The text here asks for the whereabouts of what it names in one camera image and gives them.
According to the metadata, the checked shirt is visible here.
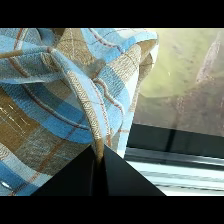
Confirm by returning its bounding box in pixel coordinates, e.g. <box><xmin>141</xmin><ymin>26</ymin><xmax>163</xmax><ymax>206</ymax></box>
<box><xmin>0</xmin><ymin>27</ymin><xmax>160</xmax><ymax>197</ymax></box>

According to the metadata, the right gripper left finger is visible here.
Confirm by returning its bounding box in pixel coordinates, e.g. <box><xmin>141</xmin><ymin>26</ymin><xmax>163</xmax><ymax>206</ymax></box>
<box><xmin>30</xmin><ymin>145</ymin><xmax>101</xmax><ymax>197</ymax></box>

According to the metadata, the silver frame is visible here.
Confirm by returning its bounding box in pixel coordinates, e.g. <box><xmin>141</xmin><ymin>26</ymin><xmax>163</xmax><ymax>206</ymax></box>
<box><xmin>123</xmin><ymin>146</ymin><xmax>224</xmax><ymax>197</ymax></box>

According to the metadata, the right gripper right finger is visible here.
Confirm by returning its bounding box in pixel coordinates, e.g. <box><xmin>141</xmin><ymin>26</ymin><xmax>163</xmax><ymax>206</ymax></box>
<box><xmin>99</xmin><ymin>143</ymin><xmax>166</xmax><ymax>197</ymax></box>

